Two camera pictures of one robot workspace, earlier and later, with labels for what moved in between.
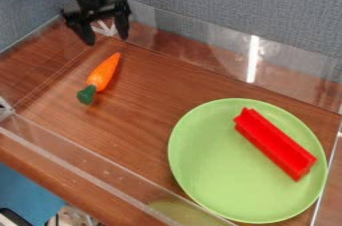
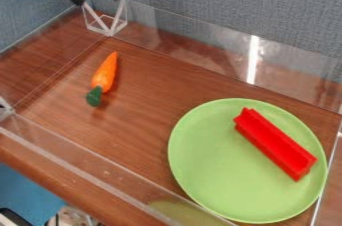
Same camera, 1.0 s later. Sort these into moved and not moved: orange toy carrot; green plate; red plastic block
Moved: orange toy carrot
Not moved: green plate; red plastic block
